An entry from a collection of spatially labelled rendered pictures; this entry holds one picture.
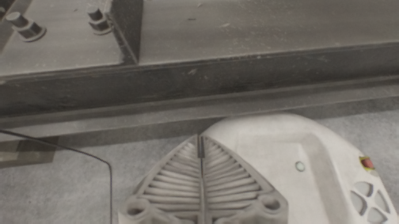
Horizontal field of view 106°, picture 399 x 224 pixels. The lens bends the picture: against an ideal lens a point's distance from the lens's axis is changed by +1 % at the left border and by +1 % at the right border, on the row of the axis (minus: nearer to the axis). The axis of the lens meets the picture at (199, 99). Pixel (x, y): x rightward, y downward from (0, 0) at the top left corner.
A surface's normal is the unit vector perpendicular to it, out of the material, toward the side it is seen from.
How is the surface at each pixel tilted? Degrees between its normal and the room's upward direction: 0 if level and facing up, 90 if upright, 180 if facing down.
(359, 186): 0
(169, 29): 0
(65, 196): 0
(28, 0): 50
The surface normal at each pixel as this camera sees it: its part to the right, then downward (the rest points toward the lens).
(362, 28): 0.00, -0.44
